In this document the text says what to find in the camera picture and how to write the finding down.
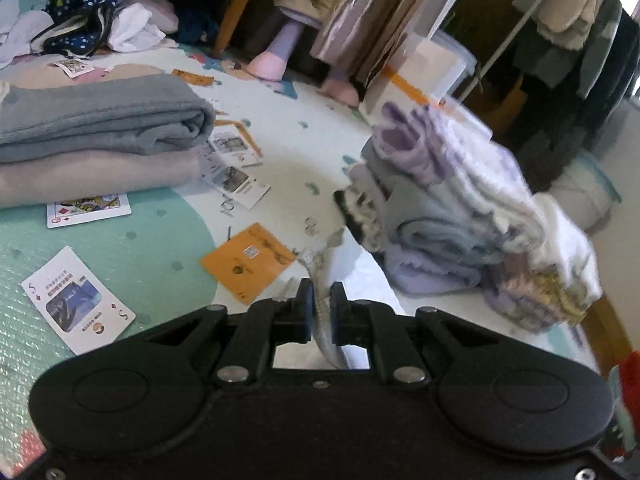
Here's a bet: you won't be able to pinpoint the brown striped hanging cloth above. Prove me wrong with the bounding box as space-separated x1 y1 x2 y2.
309 0 453 88

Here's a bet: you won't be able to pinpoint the pile of pastel socks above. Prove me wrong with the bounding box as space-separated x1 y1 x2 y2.
369 101 547 243

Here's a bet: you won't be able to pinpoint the printed play mat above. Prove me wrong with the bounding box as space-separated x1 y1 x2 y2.
0 42 603 378

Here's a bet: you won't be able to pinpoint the dark hanging clothes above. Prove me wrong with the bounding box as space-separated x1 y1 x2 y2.
510 0 640 161

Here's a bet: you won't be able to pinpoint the grey folded garment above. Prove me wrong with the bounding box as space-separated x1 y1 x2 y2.
347 180 508 263

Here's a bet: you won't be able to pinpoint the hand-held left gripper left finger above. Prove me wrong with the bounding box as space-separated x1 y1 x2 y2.
141 279 316 387

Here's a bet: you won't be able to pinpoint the scattered playing cards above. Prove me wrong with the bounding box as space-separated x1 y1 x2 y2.
20 56 272 357

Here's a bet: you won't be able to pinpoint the white plastic bucket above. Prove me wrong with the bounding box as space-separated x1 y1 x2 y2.
549 151 622 232

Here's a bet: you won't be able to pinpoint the purple patterned folded garment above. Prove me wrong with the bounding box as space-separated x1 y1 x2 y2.
482 277 578 335

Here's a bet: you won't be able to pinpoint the beige folded sweater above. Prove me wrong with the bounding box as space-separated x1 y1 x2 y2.
0 146 207 210

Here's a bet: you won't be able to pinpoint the navy polka dot cloth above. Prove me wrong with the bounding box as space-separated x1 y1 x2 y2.
41 0 122 59

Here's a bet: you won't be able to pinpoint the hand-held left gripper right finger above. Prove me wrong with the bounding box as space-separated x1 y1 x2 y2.
329 281 490 387

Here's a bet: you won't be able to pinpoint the grey folded sweater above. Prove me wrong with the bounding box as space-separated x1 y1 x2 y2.
0 73 217 164

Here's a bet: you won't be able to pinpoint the white crumpled cloth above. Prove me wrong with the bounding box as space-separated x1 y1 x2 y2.
106 1 167 54

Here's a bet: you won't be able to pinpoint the yellow folded garment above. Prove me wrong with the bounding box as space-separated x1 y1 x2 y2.
500 267 588 323

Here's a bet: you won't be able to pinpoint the dark blue cloth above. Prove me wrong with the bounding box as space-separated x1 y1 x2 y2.
176 9 222 47

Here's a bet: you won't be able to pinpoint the pale pink cloth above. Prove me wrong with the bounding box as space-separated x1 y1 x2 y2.
129 0 179 34

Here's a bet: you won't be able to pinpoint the beige hanging garment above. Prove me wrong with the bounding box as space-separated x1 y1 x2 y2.
531 0 609 52

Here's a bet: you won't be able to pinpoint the wooden chair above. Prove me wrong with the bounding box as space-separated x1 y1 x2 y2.
106 0 267 57

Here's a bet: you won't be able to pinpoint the orange paper card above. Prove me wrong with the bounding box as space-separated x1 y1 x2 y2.
199 221 298 307
171 68 217 89

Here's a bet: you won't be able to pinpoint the white and orange plastic box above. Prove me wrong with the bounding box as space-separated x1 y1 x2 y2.
359 31 494 142

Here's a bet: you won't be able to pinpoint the red folded cloth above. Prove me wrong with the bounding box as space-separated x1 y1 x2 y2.
606 349 640 462

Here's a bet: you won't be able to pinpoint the small white garment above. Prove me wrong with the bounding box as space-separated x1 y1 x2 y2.
0 9 57 69

